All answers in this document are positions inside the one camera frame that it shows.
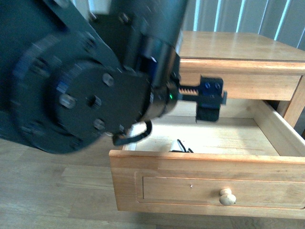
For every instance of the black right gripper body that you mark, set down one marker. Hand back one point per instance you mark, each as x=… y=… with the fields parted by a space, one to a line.
x=163 y=98

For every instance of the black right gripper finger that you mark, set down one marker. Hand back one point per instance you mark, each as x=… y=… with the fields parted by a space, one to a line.
x=207 y=114

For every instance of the white charger adapter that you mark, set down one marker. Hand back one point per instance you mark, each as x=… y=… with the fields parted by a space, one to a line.
x=179 y=146

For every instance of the wooden drawer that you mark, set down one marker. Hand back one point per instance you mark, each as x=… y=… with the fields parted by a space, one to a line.
x=251 y=150

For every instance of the round wooden drawer knob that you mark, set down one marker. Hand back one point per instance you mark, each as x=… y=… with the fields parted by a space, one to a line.
x=226 y=197

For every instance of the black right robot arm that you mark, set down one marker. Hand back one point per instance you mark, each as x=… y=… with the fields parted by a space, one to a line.
x=65 y=80

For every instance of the wooden nightstand cabinet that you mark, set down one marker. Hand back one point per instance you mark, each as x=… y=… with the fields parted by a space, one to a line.
x=252 y=67

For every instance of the pale pleated curtain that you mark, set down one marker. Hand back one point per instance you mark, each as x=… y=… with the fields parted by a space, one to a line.
x=280 y=20

